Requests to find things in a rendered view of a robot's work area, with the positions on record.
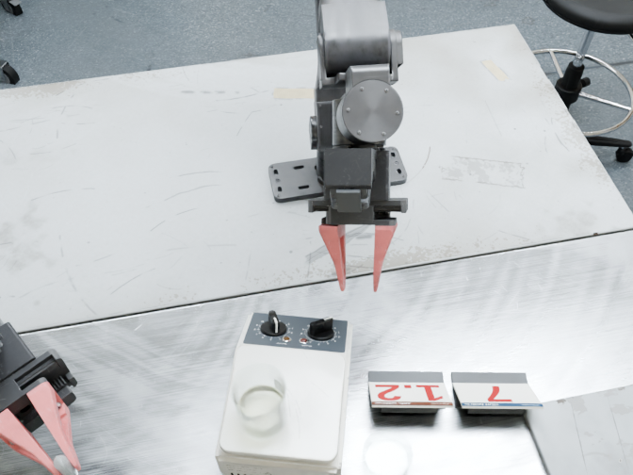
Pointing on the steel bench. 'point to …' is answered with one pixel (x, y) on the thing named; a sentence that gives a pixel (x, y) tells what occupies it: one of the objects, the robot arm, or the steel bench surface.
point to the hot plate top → (295, 379)
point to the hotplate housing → (248, 465)
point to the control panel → (296, 330)
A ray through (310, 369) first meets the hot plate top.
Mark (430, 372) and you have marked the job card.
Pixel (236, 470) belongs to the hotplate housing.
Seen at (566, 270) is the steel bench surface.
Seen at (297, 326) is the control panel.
